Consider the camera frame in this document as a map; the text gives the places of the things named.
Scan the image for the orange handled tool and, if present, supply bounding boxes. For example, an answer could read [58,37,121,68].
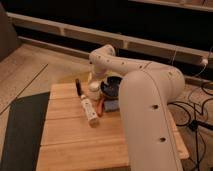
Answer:
[96,98,105,117]

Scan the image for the black eraser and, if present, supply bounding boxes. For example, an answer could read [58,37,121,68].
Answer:
[75,79,82,97]

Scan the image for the wooden wall shelf rail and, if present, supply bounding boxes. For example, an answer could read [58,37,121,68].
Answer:
[7,12,213,63]

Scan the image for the black bowl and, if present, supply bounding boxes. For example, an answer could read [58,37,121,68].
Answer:
[100,76,122,99]

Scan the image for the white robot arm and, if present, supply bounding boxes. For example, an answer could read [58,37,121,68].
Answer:
[89,45,185,171]

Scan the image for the white marker bottle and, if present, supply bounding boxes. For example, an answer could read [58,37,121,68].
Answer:
[80,95,99,127]

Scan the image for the white wall cable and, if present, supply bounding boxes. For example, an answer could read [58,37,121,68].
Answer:
[170,43,213,78]

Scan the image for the black floor cables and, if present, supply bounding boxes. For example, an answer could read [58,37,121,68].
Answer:
[167,80,213,171]

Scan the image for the dark floor mat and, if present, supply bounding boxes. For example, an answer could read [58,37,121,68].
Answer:
[0,92,50,171]

